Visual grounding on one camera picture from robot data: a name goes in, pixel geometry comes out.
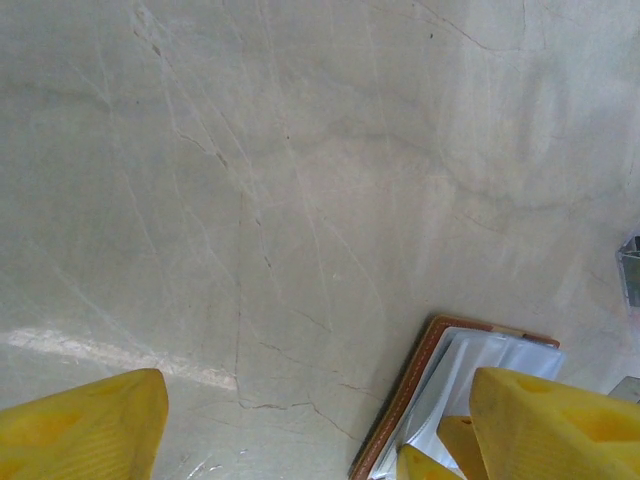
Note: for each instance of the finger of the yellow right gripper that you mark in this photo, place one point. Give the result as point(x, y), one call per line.
point(460, 445)
point(417, 467)

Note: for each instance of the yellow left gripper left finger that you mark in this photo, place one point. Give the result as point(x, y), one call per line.
point(75, 430)

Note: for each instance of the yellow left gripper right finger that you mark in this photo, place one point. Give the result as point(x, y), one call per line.
point(550, 435)

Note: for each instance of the brown leather card holder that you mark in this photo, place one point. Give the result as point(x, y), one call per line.
point(500, 355)

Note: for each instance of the clear acrylic organizer box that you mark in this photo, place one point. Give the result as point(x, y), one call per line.
point(631, 285)

